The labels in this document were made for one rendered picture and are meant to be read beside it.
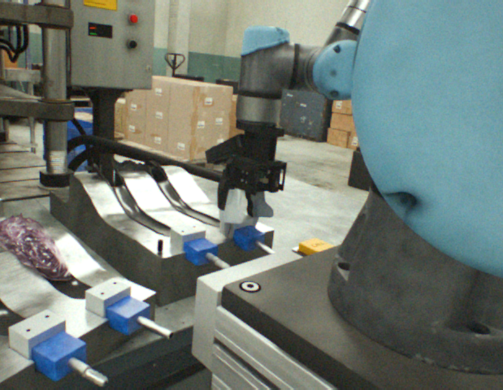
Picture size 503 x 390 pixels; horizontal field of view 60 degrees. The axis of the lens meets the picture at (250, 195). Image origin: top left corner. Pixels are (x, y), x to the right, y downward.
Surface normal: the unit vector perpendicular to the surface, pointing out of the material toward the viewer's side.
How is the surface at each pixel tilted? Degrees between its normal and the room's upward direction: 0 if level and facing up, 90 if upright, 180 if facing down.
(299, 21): 90
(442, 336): 81
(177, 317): 0
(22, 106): 90
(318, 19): 90
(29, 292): 21
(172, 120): 94
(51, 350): 0
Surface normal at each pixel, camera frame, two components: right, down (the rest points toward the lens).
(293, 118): -0.67, 0.14
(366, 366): 0.11, -0.95
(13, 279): 0.51, -0.73
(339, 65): 0.02, 0.29
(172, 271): 0.68, 0.28
